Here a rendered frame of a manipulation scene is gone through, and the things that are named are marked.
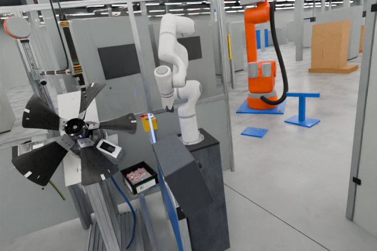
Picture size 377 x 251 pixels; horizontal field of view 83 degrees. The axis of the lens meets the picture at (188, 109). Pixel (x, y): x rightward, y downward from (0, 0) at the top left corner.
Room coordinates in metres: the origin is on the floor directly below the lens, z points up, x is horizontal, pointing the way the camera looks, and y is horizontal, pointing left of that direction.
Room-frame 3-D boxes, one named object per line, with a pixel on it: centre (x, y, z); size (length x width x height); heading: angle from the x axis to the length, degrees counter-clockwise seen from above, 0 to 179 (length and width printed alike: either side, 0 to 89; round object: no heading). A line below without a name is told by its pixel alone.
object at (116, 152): (1.33, 0.56, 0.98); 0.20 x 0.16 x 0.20; 16
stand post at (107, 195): (1.57, 0.82, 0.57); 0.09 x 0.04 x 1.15; 106
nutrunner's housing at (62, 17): (1.29, 0.60, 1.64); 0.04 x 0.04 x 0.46
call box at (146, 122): (1.67, 0.34, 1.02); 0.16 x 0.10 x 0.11; 16
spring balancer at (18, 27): (1.74, 1.16, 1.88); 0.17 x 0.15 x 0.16; 106
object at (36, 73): (1.69, 1.09, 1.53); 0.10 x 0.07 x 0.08; 51
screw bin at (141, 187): (1.18, 0.37, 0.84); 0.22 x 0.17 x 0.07; 32
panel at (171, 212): (1.29, 0.23, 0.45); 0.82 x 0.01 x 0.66; 16
